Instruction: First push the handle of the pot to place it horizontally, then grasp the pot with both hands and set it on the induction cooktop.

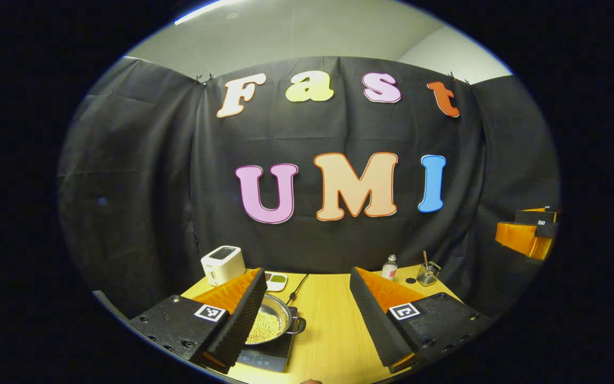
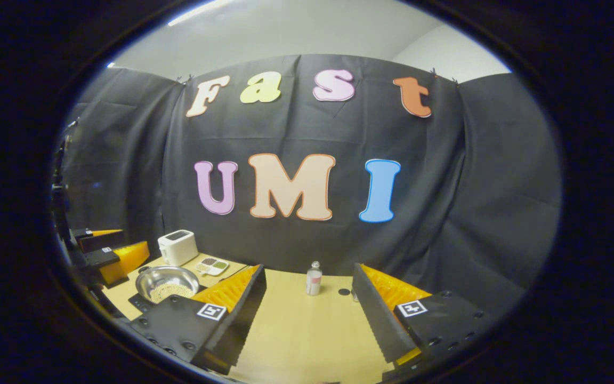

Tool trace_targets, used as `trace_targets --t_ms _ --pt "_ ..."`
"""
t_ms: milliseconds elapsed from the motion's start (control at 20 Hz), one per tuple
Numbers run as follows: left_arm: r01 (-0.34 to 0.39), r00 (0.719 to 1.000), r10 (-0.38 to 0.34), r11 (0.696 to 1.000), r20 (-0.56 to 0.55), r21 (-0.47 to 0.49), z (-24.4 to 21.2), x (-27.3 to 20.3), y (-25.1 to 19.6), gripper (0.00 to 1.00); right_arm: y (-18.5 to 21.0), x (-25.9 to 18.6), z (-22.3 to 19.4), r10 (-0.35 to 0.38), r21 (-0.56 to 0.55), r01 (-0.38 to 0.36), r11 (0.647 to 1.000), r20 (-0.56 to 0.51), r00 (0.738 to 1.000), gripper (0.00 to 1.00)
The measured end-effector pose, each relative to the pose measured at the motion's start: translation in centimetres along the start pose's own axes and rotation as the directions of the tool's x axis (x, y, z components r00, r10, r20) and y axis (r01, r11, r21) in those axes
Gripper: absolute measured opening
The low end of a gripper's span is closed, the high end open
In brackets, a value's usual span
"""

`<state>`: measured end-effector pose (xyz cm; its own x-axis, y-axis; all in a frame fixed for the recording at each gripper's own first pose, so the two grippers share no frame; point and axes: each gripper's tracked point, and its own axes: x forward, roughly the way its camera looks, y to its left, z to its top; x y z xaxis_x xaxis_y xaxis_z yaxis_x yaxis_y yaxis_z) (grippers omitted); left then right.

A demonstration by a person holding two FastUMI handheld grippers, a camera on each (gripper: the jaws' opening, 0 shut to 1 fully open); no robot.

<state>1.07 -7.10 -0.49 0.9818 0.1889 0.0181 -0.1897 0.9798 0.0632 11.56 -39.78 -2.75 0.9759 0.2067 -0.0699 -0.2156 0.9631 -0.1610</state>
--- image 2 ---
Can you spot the white toaster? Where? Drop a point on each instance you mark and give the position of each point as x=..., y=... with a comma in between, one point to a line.
x=178, y=249

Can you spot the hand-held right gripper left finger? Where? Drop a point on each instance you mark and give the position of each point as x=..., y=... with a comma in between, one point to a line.
x=243, y=309

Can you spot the pile of soybeans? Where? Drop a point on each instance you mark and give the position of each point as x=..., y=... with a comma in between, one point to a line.
x=171, y=292

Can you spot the small divided grain dish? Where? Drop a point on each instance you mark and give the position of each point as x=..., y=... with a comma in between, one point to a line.
x=212, y=265

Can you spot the black induction cooktop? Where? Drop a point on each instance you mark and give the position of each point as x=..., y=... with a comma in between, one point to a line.
x=137, y=304

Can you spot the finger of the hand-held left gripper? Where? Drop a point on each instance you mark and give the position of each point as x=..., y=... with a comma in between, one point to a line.
x=123, y=261
x=96, y=237

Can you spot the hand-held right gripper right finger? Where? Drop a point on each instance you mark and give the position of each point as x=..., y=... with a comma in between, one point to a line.
x=379, y=320

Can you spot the clear bottle with pink label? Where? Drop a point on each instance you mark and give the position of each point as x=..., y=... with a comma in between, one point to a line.
x=313, y=280

